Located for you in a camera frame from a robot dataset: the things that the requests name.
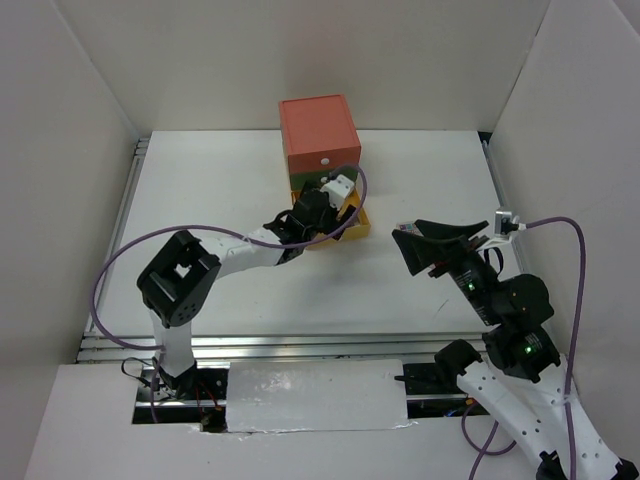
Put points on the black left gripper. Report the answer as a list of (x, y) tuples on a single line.
[(334, 226)]

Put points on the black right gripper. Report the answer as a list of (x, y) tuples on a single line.
[(448, 246)]

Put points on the colourful square eyeshadow palette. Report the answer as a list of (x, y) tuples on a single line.
[(409, 227)]

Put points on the green drawer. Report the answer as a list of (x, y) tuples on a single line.
[(297, 181)]

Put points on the yellow bottom drawer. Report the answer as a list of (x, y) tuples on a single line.
[(358, 229)]

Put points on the red top drawer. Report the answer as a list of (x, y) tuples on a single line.
[(313, 161)]

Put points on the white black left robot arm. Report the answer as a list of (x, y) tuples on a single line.
[(176, 283)]

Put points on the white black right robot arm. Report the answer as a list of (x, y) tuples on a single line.
[(522, 380)]

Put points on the red drawer cabinet shell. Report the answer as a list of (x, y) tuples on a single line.
[(318, 123)]

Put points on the white foil covered panel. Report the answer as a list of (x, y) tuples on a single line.
[(336, 395)]

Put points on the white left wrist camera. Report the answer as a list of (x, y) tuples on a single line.
[(338, 190)]

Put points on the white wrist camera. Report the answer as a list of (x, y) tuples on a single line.
[(338, 190), (506, 227)]

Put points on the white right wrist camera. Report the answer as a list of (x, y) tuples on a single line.
[(506, 227)]

